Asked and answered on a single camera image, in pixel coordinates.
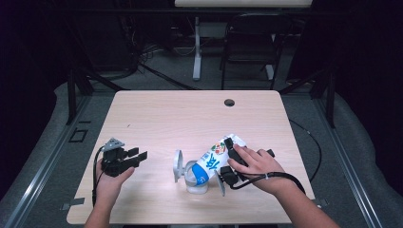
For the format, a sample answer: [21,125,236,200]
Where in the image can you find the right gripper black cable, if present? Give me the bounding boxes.
[230,171,307,195]

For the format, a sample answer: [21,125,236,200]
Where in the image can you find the clear jar with grey lid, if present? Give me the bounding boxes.
[173,149,210,195]

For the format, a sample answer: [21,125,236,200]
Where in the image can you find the black folding chair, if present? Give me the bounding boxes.
[220,12,294,90]

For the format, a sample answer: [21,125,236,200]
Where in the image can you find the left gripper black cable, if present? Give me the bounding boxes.
[91,145,107,207]

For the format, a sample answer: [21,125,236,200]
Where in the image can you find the person's left hand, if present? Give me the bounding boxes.
[93,159,136,203]

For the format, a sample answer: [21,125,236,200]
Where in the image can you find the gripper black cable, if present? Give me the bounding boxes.
[230,171,307,195]
[91,145,107,207]

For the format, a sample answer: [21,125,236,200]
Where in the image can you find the white powder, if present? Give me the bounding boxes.
[186,180,209,195]

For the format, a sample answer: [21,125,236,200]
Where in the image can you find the aluminium floor rail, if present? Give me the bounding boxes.
[3,94,93,228]
[313,94,384,228]

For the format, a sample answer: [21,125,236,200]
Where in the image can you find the grey table bracket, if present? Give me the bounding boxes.
[313,198,330,209]
[60,197,86,212]

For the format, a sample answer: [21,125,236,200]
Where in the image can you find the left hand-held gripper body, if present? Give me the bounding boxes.
[100,137,140,178]

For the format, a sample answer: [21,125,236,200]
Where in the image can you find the black floor cable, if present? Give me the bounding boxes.
[139,62,198,91]

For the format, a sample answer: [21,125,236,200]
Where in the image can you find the white desk leg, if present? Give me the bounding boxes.
[265,32,276,81]
[192,16,202,82]

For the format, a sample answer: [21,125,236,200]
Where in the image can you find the thin black looped cable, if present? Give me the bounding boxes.
[288,118,323,183]

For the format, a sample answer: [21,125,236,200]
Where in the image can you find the black cable bundle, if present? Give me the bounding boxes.
[118,13,165,80]

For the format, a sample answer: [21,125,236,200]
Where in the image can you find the black metal frame stand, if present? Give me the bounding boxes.
[278,63,336,129]
[66,67,127,125]

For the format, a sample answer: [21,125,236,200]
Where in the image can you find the black floor socket frame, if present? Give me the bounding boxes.
[68,127,89,143]

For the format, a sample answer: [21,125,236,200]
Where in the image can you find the black curtain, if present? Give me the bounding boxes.
[329,0,403,203]
[0,0,69,198]

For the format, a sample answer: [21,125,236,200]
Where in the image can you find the person's right hand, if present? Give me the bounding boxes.
[227,144,296,195]

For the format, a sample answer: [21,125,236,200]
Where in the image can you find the white stand-up pouch bag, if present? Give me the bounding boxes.
[189,133,247,187]

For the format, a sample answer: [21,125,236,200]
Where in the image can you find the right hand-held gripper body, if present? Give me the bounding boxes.
[214,165,240,198]

